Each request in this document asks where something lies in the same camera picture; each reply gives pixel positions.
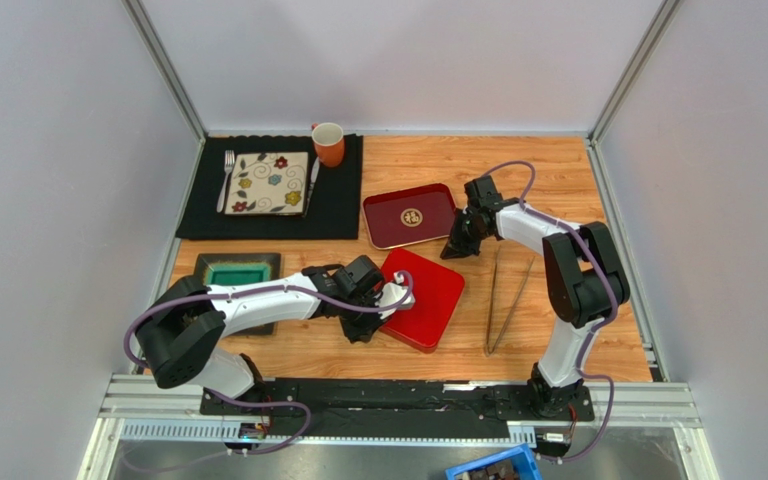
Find red chocolate serving tray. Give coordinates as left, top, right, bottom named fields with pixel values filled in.
left=362, top=183, right=456, bottom=250

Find red tin lid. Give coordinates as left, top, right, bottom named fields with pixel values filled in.
left=380, top=248, right=465, bottom=354

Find metal serving tongs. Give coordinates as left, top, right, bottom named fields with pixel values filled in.
left=483, top=247, right=535, bottom=357

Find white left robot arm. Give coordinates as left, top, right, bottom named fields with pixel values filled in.
left=123, top=255, right=415, bottom=407

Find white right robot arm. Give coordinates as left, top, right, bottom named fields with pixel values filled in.
left=440, top=176, right=631, bottom=418

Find silver table knife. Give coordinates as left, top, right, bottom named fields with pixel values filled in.
left=304, top=158, right=321, bottom=215

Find floral square plate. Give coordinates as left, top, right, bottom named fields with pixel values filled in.
left=222, top=152, right=310, bottom=216

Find turquoise glazed dark plate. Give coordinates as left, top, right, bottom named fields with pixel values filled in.
left=193, top=252, right=283, bottom=337

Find orange mug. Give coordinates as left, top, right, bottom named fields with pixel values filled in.
left=311, top=122, right=345, bottom=168

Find silver fork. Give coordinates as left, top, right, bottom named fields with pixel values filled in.
left=216, top=150, right=236, bottom=213

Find blue plastic bin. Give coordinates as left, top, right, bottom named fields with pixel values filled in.
left=445, top=445, right=543, bottom=480

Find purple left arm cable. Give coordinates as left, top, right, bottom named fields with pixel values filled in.
left=122, top=269, right=416, bottom=457

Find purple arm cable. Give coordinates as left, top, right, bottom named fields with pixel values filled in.
left=480, top=160, right=620, bottom=464
left=122, top=269, right=416, bottom=457

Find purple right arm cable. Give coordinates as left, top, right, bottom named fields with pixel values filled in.
left=480, top=160, right=620, bottom=464

